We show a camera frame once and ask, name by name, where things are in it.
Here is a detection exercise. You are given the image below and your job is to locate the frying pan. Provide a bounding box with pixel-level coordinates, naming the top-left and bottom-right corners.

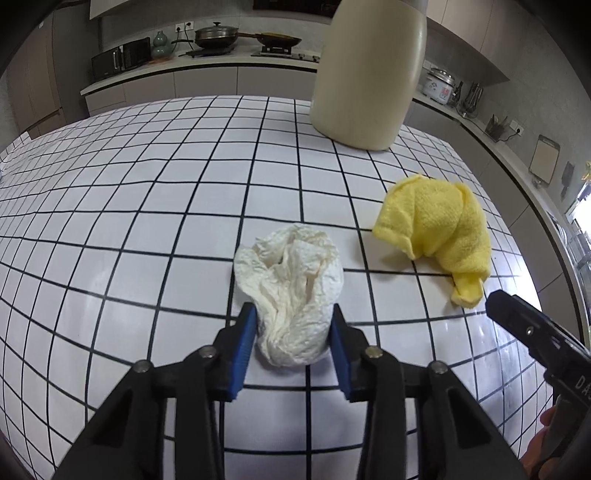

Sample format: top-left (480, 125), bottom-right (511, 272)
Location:
top-left (238, 32), bottom-right (301, 49)

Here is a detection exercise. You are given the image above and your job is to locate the cream thermos jug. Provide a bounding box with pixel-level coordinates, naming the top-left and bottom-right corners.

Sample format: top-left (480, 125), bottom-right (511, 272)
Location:
top-left (310, 0), bottom-right (428, 151)

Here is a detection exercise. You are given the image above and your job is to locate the knife block with knives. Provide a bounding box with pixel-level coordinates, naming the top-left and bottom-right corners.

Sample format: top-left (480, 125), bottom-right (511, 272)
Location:
top-left (460, 82), bottom-right (484, 118)

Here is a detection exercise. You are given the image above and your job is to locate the black microwave oven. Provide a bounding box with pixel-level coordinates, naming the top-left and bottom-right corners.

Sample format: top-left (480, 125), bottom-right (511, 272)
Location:
top-left (91, 37), bottom-right (152, 81)

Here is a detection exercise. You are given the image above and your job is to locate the white cutting board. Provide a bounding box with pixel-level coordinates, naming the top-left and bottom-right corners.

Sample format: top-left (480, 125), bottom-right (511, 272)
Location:
top-left (528, 135), bottom-right (560, 186)

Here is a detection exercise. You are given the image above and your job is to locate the checkered tablecloth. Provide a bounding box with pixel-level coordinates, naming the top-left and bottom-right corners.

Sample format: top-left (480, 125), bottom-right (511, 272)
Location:
top-left (1, 96), bottom-right (552, 479)

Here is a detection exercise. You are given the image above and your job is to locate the green ceramic vase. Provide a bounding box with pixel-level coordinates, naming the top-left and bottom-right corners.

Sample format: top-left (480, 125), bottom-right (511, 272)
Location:
top-left (151, 30), bottom-right (172, 60)

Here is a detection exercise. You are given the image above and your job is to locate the white paper towel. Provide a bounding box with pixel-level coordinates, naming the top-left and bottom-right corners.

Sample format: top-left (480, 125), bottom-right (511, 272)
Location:
top-left (233, 224), bottom-right (345, 368)

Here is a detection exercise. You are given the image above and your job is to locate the yellow cloth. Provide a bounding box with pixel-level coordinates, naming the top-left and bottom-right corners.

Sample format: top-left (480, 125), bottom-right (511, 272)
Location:
top-left (372, 175), bottom-right (492, 308)

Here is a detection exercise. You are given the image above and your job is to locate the utensil holder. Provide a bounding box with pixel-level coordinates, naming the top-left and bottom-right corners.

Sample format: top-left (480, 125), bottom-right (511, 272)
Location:
top-left (485, 114), bottom-right (510, 142)

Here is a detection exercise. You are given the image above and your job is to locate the black range hood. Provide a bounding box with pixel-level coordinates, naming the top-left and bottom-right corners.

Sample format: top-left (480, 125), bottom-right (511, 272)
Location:
top-left (252, 0), bottom-right (341, 17)

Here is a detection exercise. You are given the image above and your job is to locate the white rice cooker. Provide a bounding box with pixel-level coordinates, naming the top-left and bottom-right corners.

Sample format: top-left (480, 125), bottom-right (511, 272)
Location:
top-left (422, 67), bottom-right (456, 105)

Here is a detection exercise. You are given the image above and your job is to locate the person's hand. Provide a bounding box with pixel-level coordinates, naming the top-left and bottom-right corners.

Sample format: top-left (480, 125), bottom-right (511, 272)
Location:
top-left (521, 405), bottom-right (561, 479)

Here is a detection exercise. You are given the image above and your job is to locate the black wok with lid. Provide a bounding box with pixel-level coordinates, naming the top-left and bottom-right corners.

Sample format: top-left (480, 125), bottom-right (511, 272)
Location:
top-left (194, 22), bottom-right (238, 50)

